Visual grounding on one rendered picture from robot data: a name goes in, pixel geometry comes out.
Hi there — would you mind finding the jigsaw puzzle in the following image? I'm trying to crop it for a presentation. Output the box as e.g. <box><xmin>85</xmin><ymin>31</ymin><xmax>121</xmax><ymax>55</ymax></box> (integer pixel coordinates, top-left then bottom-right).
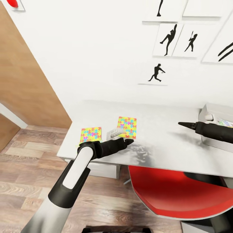
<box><xmin>117</xmin><ymin>117</ymin><xmax>137</xmax><ymax>139</ymax></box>
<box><xmin>80</xmin><ymin>127</ymin><xmax>101</xmax><ymax>144</ymax></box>

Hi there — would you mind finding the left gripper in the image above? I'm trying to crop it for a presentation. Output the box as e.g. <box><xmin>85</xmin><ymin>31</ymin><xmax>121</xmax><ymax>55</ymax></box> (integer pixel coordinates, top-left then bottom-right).
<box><xmin>106</xmin><ymin>138</ymin><xmax>134</xmax><ymax>156</ymax></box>

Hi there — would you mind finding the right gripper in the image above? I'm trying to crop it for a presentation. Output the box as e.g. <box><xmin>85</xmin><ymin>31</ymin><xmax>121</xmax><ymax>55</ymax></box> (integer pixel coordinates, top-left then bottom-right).
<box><xmin>178</xmin><ymin>122</ymin><xmax>226</xmax><ymax>141</ymax></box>

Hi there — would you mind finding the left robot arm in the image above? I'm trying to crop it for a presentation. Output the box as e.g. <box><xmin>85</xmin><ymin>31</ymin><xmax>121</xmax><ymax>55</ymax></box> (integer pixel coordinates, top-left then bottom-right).
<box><xmin>20</xmin><ymin>127</ymin><xmax>134</xmax><ymax>233</ymax></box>

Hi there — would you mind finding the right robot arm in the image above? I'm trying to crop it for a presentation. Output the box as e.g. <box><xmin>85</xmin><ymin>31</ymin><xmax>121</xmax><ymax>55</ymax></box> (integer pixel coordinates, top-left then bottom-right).
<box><xmin>178</xmin><ymin>114</ymin><xmax>233</xmax><ymax>144</ymax></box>

